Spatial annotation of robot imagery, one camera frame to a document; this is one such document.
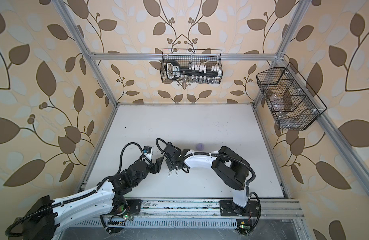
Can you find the back wire basket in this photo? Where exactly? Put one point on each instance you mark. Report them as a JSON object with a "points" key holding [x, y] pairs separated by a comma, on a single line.
{"points": [[209, 57]]}

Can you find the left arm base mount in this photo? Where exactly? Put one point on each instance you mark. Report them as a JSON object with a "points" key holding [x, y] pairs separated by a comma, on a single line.
{"points": [[122, 206]]}

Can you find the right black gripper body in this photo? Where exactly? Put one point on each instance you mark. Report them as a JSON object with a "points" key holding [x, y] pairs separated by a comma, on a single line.
{"points": [[171, 165]]}

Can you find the purple round charging case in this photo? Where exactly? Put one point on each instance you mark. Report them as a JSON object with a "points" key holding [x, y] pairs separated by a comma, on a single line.
{"points": [[200, 147]]}

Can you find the wire basket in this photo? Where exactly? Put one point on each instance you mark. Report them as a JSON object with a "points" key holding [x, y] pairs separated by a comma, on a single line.
{"points": [[209, 57], [292, 101]]}

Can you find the black tool rack with handle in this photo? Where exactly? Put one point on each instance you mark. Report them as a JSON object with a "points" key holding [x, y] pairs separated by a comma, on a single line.
{"points": [[176, 71]]}

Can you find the right wire basket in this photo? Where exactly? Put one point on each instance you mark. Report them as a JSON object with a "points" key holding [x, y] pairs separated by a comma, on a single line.
{"points": [[292, 101]]}

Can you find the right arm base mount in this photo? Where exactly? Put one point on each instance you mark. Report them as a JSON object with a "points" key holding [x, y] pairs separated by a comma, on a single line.
{"points": [[229, 209]]}

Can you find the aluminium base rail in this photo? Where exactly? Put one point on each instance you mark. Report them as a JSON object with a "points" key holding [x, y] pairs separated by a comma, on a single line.
{"points": [[185, 209]]}

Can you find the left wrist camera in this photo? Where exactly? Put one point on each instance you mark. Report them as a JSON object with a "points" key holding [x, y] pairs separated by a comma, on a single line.
{"points": [[147, 151]]}

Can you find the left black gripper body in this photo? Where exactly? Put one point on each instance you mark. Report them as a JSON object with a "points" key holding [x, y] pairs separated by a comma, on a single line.
{"points": [[152, 169]]}

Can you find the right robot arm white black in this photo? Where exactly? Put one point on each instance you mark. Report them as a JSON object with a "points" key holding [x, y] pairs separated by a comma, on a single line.
{"points": [[231, 168]]}

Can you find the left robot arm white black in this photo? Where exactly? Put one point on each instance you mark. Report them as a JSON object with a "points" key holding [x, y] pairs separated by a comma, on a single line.
{"points": [[47, 218]]}

